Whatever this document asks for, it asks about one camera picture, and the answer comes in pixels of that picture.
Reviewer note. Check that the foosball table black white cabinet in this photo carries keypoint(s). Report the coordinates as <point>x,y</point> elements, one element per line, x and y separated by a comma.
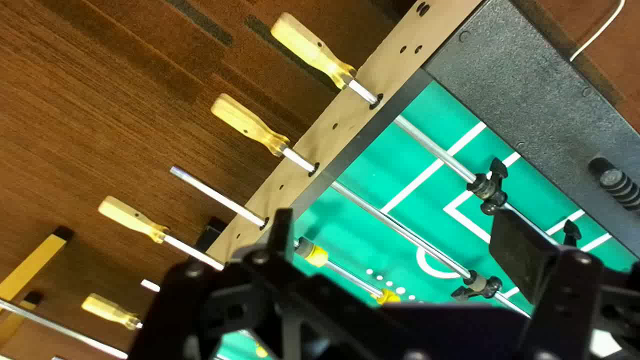
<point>533,73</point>

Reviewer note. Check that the foosball rod three yellow men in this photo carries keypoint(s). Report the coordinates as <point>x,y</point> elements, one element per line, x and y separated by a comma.
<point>212,194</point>

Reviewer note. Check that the foosball rod five yellow men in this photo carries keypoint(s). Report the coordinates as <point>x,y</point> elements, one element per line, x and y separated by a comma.
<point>150,284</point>

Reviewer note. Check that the foosball rod two yellow men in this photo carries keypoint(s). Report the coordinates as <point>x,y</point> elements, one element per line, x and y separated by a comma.
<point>60,328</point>

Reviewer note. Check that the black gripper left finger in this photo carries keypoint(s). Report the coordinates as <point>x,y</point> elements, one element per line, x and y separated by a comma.
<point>201,292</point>

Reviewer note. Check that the foosball rod two black men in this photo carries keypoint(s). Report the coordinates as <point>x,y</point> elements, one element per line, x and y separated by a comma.
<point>246,122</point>

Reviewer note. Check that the black score counter beads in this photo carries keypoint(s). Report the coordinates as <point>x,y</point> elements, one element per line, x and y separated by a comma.
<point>610,178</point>

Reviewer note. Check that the small black block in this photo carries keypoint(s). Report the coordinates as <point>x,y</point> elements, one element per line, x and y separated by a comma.
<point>212,233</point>

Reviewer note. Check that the foosball rod three black men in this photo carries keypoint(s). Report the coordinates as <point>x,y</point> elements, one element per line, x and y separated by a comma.
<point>106,308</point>
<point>311,46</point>

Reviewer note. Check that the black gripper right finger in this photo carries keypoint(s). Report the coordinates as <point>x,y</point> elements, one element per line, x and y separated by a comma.
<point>527,256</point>

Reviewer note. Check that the foosball rod five black men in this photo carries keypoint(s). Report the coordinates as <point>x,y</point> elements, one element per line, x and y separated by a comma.
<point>131,218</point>

